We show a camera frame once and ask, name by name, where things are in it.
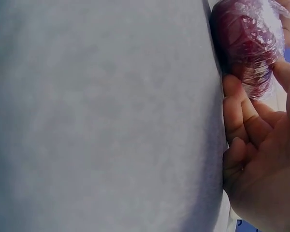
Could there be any person's right hand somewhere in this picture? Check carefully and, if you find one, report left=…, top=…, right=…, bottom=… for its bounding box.
left=221, top=60, right=290, bottom=229

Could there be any dark red item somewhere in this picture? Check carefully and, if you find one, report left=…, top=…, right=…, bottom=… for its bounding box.
left=210, top=0, right=290, bottom=102

